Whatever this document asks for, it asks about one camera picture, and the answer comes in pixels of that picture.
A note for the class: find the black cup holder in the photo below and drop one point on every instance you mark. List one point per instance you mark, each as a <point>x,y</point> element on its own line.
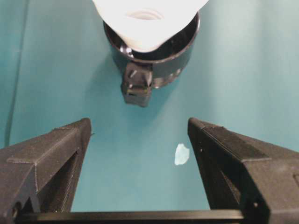
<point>143,72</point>

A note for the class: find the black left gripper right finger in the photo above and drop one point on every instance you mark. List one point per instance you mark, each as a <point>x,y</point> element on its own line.
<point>240,172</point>

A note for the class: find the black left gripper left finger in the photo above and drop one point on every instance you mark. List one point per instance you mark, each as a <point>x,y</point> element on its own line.
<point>41,174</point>

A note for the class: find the white paper cup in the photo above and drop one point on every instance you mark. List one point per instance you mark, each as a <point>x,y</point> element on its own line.
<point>144,25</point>

